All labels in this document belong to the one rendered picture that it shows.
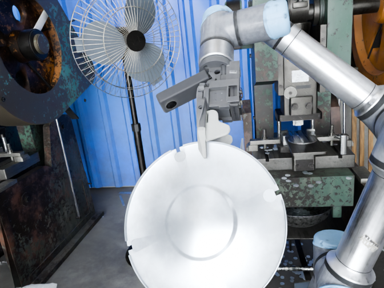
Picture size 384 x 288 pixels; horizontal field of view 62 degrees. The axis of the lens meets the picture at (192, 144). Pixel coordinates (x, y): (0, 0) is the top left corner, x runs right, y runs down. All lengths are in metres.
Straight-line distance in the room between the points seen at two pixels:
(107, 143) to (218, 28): 2.48
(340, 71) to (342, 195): 0.82
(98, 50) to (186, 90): 1.06
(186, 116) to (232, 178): 2.27
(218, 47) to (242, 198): 0.31
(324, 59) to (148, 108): 2.17
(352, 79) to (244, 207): 0.44
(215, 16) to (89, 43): 1.01
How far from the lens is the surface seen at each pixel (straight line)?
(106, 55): 1.67
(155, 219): 0.61
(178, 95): 0.66
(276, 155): 1.59
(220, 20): 0.74
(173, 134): 2.86
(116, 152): 3.09
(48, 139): 2.30
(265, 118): 1.82
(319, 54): 0.84
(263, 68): 1.47
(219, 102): 0.62
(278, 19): 0.71
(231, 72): 0.66
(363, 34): 1.95
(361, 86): 0.86
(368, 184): 0.82
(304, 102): 1.53
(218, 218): 0.56
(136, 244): 0.62
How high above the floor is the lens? 1.24
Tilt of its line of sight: 17 degrees down
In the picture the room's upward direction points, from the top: 6 degrees counter-clockwise
